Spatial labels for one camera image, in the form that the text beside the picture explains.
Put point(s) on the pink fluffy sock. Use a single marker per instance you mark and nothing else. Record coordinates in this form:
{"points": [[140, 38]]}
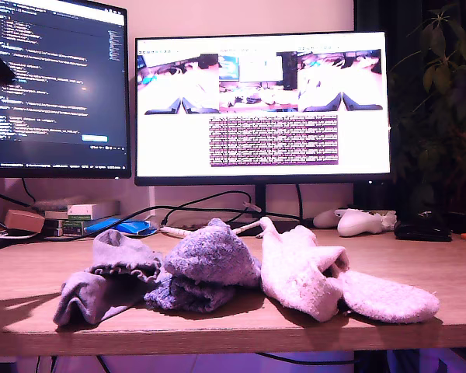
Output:
{"points": [[295, 279], [392, 299]]}

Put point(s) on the grey sock with scalloped cuff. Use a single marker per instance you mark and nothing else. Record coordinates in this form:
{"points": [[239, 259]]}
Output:
{"points": [[116, 248], [89, 299]]}

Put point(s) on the blue knitted sock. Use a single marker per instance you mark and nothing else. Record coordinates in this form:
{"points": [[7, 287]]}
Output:
{"points": [[186, 295], [213, 252]]}

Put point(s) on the green houseplant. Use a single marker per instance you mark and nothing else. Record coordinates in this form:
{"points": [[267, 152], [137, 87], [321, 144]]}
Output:
{"points": [[442, 77]]}

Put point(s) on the black monitor showing code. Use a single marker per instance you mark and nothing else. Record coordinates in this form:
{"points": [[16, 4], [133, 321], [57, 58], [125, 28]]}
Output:
{"points": [[42, 97]]}

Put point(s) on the black monitor with white screen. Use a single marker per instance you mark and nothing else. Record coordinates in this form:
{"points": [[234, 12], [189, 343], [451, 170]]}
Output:
{"points": [[353, 147]]}

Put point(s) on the black case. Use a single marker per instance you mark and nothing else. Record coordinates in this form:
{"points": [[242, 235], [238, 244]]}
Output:
{"points": [[423, 233]]}

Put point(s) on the brown cardboard box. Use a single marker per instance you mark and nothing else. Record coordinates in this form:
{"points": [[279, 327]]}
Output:
{"points": [[23, 220]]}

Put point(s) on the white box with green label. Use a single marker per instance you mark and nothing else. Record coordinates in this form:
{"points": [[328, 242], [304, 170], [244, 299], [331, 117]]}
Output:
{"points": [[79, 211]]}

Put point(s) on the white game controller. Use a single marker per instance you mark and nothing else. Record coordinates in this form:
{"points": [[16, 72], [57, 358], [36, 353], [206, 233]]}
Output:
{"points": [[361, 223]]}

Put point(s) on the green and white small box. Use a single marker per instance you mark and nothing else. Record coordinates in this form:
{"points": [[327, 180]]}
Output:
{"points": [[71, 228]]}

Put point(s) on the blue plastic packet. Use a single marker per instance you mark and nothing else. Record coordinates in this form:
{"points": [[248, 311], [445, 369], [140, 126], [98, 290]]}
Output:
{"points": [[132, 226]]}

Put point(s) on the black table leg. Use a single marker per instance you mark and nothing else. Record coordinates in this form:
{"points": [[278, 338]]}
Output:
{"points": [[371, 363]]}

